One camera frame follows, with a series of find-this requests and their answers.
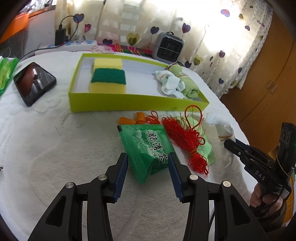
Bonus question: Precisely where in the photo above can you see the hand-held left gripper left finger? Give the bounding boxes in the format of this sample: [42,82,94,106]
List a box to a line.
[28,153,129,241]

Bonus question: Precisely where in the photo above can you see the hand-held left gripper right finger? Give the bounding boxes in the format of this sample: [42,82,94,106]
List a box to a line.
[168,153,270,241]

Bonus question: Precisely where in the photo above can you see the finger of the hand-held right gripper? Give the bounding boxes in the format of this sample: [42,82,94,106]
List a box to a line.
[235,139,270,160]
[223,138,251,164]

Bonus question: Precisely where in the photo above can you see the light green cloth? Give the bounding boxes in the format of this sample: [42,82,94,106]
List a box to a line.
[185,115,216,165]

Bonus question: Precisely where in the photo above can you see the white sock bundle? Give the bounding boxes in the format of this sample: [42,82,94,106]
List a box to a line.
[155,70,186,100]
[205,111,237,168]

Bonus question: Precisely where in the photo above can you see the green tea packet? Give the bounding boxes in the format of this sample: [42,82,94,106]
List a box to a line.
[117,124,177,184]

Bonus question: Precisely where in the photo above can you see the red string bundle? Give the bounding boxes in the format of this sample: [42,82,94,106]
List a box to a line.
[161,105,210,178]

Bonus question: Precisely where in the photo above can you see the orange corded earplugs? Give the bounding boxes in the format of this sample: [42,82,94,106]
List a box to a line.
[119,111,160,126]

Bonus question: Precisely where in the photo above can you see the lime green box tray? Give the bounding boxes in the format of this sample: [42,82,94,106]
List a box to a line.
[68,53,210,113]

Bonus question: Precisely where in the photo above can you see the green towel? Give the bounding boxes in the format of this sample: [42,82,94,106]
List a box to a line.
[167,63,200,100]

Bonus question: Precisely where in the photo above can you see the green yellow scouring sponge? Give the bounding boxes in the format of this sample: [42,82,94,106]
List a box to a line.
[89,68,127,94]

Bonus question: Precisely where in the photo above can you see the plain yellow sponge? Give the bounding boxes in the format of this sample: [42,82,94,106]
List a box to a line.
[93,58,123,70]

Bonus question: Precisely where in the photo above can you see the person's right forearm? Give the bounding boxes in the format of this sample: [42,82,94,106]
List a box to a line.
[257,199,292,232]

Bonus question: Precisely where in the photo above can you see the person's right hand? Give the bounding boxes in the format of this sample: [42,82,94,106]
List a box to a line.
[249,184,284,217]

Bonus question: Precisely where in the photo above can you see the wooden cabinet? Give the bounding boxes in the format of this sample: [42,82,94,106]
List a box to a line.
[220,9,296,158]

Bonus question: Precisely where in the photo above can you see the grey space heater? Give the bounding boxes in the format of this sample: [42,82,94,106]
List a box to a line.
[152,32,184,62]

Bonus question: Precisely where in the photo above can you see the black smartphone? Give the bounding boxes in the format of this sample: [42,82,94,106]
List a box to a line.
[13,62,57,107]

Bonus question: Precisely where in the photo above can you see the plaid cloth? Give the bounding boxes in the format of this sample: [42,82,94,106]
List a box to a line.
[97,43,154,57]

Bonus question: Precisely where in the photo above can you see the small clear sachets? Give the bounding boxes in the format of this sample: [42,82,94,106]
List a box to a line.
[89,45,116,55]

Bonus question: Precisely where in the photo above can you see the white blue power strip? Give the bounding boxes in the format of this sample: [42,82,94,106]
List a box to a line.
[35,40,97,55]

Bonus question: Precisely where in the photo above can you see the black charger adapter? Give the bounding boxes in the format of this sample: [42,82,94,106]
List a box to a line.
[55,28,67,46]

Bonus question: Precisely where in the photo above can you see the green tissue packet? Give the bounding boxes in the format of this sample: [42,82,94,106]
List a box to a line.
[0,57,19,98]

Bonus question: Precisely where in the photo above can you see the heart print curtain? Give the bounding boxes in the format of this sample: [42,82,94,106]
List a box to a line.
[54,0,275,98]

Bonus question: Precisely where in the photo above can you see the orange shelf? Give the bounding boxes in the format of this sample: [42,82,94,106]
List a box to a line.
[0,5,56,44]

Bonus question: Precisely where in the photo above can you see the black charger cable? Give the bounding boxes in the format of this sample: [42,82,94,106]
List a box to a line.
[17,14,80,62]

